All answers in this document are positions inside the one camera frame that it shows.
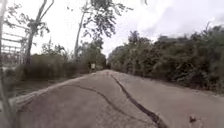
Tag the small pale sign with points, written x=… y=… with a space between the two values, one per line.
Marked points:
x=93 y=66

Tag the cracked grey concrete road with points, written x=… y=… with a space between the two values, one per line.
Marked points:
x=100 y=103

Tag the leaning leafy tree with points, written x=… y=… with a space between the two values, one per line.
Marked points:
x=96 y=20

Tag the bushes and small trees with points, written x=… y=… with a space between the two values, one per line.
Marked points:
x=60 y=63

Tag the dense green bushes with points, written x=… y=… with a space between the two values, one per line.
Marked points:
x=180 y=60

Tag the thin bare-trunk tree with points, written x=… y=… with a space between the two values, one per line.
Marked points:
x=31 y=40

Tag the metal lattice structure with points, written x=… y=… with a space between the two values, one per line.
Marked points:
x=11 y=45

